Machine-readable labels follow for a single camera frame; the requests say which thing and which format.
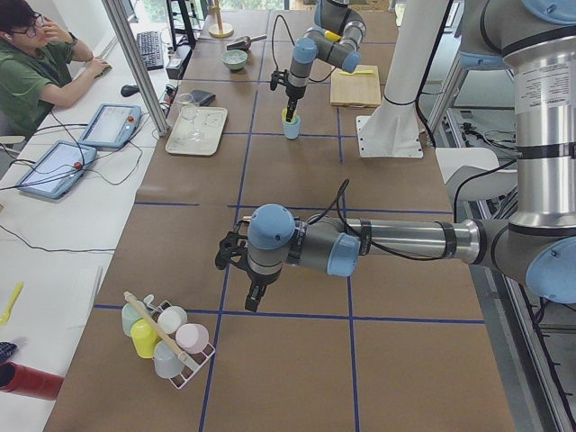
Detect wooden mug tree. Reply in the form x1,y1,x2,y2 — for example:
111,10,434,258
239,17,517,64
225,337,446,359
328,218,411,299
209,0,234,39

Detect red cylinder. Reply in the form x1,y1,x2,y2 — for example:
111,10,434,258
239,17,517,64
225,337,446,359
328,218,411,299
1,362,64,401

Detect black keyboard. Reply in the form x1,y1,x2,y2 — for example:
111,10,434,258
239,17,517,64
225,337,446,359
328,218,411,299
136,31,164,70

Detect grey cup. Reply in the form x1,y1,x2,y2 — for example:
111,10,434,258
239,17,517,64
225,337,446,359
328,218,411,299
153,340,184,379

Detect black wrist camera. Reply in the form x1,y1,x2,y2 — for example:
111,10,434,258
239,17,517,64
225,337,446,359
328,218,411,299
215,231,248,271
269,69,288,91

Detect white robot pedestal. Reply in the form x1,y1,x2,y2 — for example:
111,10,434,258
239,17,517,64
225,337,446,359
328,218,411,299
356,0,452,158

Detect metal ice scoop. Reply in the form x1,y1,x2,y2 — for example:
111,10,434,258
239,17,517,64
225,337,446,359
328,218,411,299
226,34,267,51

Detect cream bear tray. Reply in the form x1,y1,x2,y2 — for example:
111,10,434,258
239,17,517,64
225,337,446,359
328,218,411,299
165,107,228,157

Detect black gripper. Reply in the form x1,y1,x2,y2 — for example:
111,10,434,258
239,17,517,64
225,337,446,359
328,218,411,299
283,84,305,122
245,269,279,311

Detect yellow lemon half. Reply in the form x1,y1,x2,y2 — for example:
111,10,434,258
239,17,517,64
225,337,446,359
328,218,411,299
281,108,298,124

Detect lower blue teach pendant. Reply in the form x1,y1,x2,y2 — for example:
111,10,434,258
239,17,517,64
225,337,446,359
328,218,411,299
15,140,97,200

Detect mint green cup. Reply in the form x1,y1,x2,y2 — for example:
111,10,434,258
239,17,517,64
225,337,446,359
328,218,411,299
121,302,142,337

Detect yellow spatula on desk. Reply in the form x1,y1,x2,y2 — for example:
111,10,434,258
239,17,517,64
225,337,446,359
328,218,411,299
0,282,24,326

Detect upper blue teach pendant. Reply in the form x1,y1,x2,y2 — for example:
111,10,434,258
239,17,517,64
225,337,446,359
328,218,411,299
78,103,142,149

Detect light blue cup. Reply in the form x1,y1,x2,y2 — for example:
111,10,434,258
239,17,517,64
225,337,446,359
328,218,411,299
283,115,301,140

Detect person in green shirt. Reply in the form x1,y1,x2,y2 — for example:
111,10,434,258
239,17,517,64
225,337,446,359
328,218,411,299
1,1,112,138

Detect pink cup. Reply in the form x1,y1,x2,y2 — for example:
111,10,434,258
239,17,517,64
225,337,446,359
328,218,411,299
175,323,209,354

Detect whole yellow lemons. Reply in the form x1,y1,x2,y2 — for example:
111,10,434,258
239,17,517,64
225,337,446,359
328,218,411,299
324,30,341,42

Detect bamboo cutting board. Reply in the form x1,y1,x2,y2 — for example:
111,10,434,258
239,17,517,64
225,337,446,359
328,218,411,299
330,65,382,107

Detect blue teach pendant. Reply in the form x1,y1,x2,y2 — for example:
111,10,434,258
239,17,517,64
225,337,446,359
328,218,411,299
15,140,97,200
78,103,142,149

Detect white chair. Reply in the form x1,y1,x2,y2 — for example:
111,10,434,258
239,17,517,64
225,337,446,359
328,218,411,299
436,148,518,201

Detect yellow plastic knife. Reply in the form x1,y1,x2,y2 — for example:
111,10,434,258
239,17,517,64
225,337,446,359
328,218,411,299
339,68,374,76

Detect green bowl of ice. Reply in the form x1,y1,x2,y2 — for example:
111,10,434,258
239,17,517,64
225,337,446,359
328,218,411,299
221,49,248,71

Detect black computer mouse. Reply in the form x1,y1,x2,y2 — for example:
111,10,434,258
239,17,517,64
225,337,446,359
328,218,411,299
120,85,140,97

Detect aluminium frame post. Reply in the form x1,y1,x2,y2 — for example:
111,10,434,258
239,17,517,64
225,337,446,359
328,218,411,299
102,0,169,137

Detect grey folded cloth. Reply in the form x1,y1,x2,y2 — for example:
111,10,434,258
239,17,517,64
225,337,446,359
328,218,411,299
190,89,215,106

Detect clear wine glass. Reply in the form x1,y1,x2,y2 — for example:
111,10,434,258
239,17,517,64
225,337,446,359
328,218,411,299
176,94,203,140

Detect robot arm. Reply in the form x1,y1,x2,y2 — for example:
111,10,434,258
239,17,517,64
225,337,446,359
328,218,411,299
232,1,575,311
283,0,366,122

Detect white cup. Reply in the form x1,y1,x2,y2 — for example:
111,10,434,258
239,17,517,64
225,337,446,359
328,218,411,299
157,306,188,335

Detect white wire cup rack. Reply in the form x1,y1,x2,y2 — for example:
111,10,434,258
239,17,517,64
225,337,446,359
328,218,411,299
144,294,215,390

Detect yellow cup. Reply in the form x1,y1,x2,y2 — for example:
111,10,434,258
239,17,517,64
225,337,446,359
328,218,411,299
130,319,161,359

